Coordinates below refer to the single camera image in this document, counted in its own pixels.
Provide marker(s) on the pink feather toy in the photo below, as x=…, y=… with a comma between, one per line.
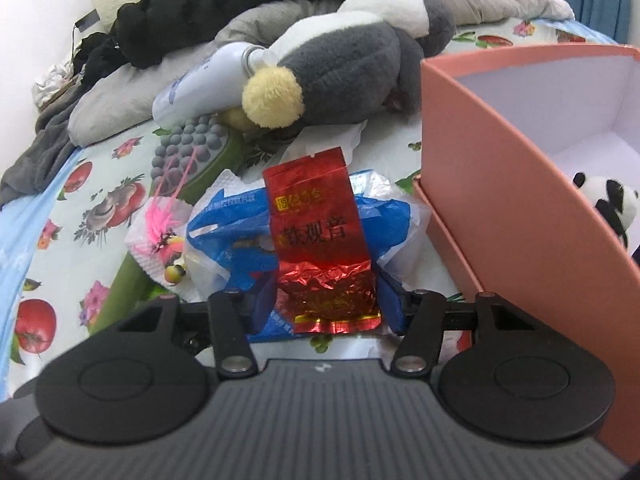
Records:
x=160, y=220

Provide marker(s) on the black garment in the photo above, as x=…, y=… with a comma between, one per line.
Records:
x=97, y=57

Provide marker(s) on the white embossed paper towel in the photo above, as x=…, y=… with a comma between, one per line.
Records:
x=222, y=182

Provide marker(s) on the white crumpled clothes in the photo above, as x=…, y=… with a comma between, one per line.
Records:
x=50, y=80

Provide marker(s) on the grey wall socket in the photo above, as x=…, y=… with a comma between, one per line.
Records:
x=89, y=19

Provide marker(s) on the red foil tea packet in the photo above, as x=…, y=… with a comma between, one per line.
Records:
x=315, y=240

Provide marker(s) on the dark grey fleece blanket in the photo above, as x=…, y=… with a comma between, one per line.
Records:
x=45, y=145

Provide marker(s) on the green massage hammer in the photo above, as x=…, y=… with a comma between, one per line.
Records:
x=195, y=132

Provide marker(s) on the thin white tissue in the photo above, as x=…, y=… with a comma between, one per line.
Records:
x=330, y=142

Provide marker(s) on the panda plush toy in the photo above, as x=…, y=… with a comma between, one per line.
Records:
x=610, y=200

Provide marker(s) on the grey penguin plush toy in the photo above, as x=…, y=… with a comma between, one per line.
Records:
x=340, y=60

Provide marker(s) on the black puffer jacket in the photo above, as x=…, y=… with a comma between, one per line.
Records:
x=225, y=0

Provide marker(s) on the white lotion bottle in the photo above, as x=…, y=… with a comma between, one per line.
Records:
x=200, y=80

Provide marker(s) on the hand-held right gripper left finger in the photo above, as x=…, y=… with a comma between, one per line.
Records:
x=232, y=325

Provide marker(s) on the blue white plastic bag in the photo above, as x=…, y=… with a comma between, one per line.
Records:
x=225, y=220

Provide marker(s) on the pink cardboard box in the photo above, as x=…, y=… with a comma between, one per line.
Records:
x=490, y=170

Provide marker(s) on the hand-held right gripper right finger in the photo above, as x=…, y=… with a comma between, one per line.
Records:
x=389, y=305

